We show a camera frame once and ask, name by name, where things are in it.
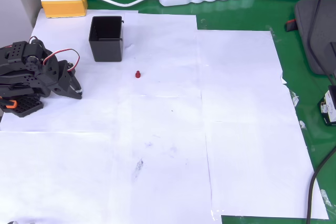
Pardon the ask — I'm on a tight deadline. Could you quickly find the black square cup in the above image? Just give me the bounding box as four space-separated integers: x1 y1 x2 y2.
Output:
88 15 125 63

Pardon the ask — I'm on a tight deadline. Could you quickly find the yellow cardboard box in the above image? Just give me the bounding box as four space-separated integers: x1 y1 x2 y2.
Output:
41 0 89 18

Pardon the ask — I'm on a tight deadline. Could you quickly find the small black white device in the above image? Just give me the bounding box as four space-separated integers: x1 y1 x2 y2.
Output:
317 85 336 127

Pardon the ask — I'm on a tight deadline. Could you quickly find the white paper sheet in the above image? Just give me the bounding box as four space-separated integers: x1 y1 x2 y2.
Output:
0 8 139 133
201 82 308 125
195 29 288 91
0 131 132 224
123 12 203 98
204 120 329 220
115 94 223 224

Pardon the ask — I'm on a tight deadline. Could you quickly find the orange black clamp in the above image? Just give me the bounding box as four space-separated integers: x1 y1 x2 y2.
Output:
0 97 18 110

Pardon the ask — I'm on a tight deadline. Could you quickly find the green desk mat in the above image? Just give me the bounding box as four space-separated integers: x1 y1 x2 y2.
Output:
50 0 336 224

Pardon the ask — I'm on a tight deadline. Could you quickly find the red black usb stick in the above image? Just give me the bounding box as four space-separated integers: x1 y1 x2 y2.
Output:
285 18 299 33

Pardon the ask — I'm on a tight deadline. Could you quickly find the red white servo wire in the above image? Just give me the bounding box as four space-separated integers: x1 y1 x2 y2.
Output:
28 36 81 72

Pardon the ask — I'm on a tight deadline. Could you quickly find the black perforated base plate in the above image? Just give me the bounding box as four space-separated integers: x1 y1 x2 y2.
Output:
0 95 44 119

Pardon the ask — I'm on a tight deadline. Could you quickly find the white power strip cable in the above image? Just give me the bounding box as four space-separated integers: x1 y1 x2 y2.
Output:
85 0 160 8

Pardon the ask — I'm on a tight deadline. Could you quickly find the thin black cable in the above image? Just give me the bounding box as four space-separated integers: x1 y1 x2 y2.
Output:
307 0 336 86

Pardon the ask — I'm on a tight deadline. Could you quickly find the thick black cable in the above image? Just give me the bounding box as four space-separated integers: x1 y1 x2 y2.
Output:
305 146 336 224

